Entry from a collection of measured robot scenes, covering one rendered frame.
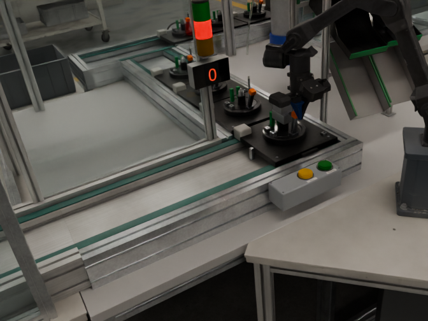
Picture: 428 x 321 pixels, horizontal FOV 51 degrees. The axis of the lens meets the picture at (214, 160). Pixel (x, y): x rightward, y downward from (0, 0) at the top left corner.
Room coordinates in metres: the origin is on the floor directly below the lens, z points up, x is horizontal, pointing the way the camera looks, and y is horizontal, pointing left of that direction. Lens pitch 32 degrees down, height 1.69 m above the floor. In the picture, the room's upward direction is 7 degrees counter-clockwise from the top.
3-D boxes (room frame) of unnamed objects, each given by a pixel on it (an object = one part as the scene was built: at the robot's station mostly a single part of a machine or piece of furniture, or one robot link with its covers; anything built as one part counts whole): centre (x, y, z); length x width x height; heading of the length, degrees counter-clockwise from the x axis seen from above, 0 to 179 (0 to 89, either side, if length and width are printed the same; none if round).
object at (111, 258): (1.02, -0.05, 0.91); 0.89 x 0.06 x 0.11; 115
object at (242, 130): (1.32, -0.11, 0.97); 0.05 x 0.05 x 0.04; 25
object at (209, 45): (1.30, -0.01, 1.28); 0.05 x 0.05 x 0.05
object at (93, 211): (1.17, 0.04, 0.91); 0.84 x 0.28 x 0.10; 115
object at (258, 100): (1.51, -0.13, 1.01); 0.24 x 0.24 x 0.13; 25
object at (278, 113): (1.28, -0.23, 1.06); 0.08 x 0.04 x 0.07; 26
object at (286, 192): (1.04, -0.25, 0.93); 0.21 x 0.07 x 0.06; 115
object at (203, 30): (1.30, -0.01, 1.33); 0.05 x 0.05 x 0.05
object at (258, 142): (1.27, -0.24, 0.96); 0.24 x 0.24 x 0.02; 25
